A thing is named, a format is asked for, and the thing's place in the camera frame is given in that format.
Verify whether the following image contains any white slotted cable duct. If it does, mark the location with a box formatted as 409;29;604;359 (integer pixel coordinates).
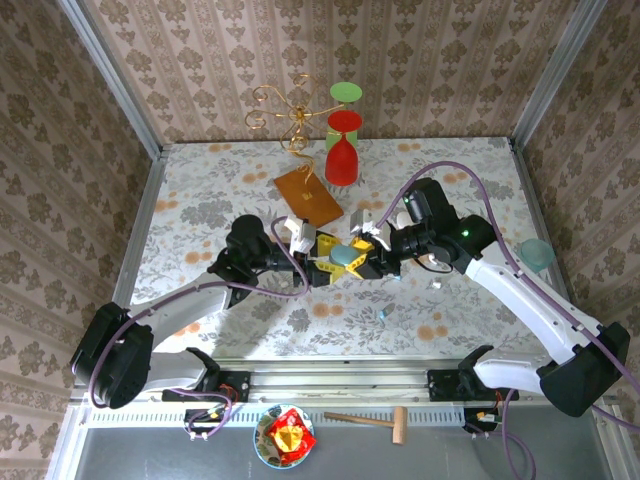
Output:
82;402;469;427

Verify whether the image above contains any aluminium side rail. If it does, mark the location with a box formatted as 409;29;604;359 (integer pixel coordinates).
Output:
508;139;574;306
74;149;169;386

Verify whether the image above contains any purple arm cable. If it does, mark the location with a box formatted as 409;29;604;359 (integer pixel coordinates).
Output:
72;215;314;442
382;160;640;480

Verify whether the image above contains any gold wire stand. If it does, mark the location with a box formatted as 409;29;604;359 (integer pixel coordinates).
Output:
244;73;346;227

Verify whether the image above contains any red yellow foil packet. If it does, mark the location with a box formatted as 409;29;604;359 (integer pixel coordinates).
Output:
264;407;317;464

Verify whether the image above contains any small wooden mallet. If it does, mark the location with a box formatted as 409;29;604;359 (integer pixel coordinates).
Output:
323;406;409;446

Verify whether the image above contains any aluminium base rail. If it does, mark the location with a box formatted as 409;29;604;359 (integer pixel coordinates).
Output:
69;355;619;404

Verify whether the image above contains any teal translucent cup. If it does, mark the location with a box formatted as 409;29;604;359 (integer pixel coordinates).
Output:
517;238;556;274

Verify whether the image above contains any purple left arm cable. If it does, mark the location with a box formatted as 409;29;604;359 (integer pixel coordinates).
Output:
72;215;314;442

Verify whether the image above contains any aluminium frame post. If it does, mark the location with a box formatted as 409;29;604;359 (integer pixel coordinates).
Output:
510;0;609;149
55;0;165;160

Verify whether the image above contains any patterned ceramic bowl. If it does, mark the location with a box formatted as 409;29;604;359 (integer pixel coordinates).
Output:
253;403;316;470

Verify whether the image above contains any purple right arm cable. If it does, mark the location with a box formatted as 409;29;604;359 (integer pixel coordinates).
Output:
382;160;640;480

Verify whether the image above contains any red plastic goblet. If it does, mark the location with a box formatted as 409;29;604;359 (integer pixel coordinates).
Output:
324;110;364;187

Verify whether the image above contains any green plastic goblet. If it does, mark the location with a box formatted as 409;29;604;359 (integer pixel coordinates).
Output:
325;81;365;151

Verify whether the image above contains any blue earbud charging case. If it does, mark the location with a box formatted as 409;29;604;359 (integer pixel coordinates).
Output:
329;244;367;267

